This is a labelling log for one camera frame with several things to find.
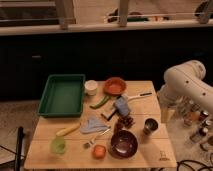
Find light blue towel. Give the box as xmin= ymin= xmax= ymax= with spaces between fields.
xmin=80 ymin=116 xmax=108 ymax=134

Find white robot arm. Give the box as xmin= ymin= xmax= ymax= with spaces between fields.
xmin=157 ymin=60 xmax=213 ymax=123

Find green plastic tray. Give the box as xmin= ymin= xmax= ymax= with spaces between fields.
xmin=38 ymin=74 xmax=85 ymax=118

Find orange bowl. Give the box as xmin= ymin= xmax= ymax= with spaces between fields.
xmin=103 ymin=77 xmax=127 ymax=96

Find white ceramic cup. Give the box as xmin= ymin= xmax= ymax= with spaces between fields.
xmin=84 ymin=80 xmax=98 ymax=96

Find bunch of dark grapes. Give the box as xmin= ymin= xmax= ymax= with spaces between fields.
xmin=114 ymin=116 xmax=135 ymax=132

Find wooden folding table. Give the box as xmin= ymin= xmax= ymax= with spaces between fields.
xmin=23 ymin=80 xmax=178 ymax=170

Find silver fork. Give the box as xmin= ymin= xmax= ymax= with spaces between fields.
xmin=83 ymin=128 xmax=111 ymax=149

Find metal cup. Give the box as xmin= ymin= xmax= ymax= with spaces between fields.
xmin=143 ymin=118 xmax=158 ymax=135

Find yellow banana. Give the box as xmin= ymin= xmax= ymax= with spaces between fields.
xmin=56 ymin=123 xmax=80 ymax=136

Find dark purple bowl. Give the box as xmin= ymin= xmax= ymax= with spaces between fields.
xmin=109 ymin=130 xmax=138 ymax=159

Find orange fruit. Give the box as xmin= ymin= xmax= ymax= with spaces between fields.
xmin=92 ymin=145 xmax=106 ymax=159

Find green plastic cup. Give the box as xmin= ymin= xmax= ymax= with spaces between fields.
xmin=50 ymin=137 xmax=66 ymax=154

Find black floor cables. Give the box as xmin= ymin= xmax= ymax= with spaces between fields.
xmin=176 ymin=159 xmax=213 ymax=171

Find black chair frame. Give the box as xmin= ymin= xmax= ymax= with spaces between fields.
xmin=0 ymin=127 xmax=25 ymax=171

